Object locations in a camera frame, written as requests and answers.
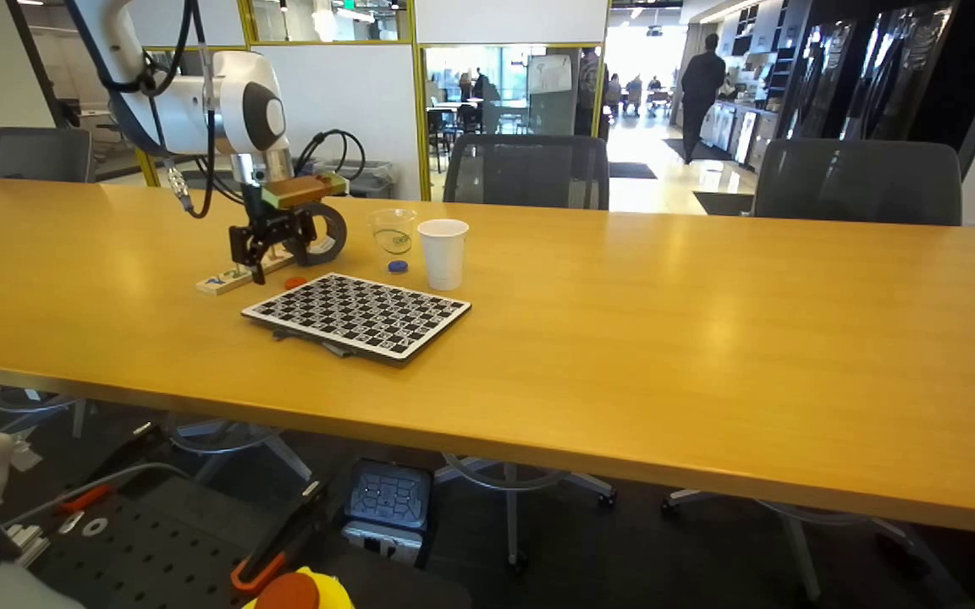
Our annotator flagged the blue grey box under table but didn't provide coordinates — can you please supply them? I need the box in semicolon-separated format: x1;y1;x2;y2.
341;460;429;564

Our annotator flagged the checkerboard calibration board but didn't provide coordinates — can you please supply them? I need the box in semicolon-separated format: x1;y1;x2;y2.
243;274;471;362

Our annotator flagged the black tape roll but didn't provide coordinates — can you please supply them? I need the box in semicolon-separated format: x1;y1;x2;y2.
286;202;350;267

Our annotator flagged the wooden number puzzle strip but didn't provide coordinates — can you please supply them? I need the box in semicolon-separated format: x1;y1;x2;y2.
196;255;292;296

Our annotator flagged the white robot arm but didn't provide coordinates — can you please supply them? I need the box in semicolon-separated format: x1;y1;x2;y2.
66;0;300;280

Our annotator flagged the wrist camera on wooden mount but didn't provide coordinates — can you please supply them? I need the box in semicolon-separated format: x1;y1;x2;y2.
262;176;346;209

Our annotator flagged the grey office chair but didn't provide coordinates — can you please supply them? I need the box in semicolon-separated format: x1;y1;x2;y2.
445;137;609;209
753;139;961;227
0;126;93;182

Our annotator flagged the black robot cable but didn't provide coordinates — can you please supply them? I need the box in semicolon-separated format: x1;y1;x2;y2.
292;126;371;182

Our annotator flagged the person in dark clothes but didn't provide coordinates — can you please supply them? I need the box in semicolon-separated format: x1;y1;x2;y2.
680;33;724;158

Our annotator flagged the black orange handled tool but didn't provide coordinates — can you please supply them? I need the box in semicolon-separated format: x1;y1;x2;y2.
231;481;322;598

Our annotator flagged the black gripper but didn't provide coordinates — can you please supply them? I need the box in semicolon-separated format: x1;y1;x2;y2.
226;188;294;283

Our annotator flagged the clear plastic cup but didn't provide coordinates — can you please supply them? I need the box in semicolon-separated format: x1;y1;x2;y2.
373;209;415;274

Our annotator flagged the white paper cup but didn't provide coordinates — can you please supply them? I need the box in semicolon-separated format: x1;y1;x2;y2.
416;217;471;292

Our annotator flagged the yellow red emergency stop button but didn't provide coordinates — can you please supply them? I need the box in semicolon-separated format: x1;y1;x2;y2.
243;569;355;609

